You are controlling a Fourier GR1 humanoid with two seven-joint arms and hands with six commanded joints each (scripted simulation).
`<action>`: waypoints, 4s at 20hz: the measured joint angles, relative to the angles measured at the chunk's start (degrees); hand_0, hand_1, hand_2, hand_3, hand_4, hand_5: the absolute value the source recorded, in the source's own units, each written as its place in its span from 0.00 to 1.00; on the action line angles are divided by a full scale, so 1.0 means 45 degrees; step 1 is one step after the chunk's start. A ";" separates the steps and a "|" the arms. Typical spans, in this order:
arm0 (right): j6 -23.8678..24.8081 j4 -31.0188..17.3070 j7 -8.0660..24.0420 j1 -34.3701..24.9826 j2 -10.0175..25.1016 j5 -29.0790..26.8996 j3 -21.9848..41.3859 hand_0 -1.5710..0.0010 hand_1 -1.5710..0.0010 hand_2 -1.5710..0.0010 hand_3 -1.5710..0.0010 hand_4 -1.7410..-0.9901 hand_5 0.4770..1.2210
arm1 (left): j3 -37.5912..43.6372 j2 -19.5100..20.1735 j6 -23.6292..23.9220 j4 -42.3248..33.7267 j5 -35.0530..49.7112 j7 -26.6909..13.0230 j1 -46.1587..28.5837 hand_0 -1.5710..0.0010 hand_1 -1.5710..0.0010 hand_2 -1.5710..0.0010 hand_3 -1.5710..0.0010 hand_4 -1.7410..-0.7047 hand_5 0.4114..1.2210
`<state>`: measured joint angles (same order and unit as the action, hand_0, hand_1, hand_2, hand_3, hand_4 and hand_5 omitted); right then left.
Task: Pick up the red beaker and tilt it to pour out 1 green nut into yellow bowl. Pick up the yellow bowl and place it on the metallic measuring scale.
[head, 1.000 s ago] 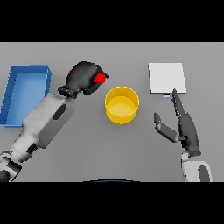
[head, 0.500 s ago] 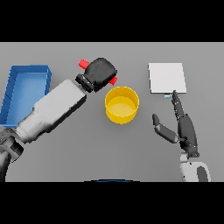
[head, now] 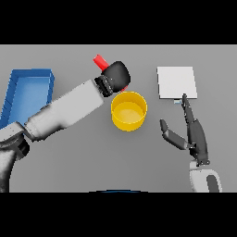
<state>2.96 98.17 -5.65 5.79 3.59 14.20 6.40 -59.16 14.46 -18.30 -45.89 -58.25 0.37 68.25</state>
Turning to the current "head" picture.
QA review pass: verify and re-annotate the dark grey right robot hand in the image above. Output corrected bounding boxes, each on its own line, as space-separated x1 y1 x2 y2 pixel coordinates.
158 93 211 167

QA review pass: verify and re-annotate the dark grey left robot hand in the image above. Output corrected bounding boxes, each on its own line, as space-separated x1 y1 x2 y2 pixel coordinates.
94 60 131 98

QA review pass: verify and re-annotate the red beaker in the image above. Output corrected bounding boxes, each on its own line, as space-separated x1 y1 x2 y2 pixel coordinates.
93 54 129 93

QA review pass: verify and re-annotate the yellow bowl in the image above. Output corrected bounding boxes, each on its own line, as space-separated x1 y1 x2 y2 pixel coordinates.
110 91 148 132

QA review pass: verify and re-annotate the pale square measuring scale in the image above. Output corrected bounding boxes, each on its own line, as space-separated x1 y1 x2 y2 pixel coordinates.
156 66 198 105

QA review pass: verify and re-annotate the blue tray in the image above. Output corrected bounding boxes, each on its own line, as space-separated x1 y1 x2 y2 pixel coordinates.
0 68 56 130

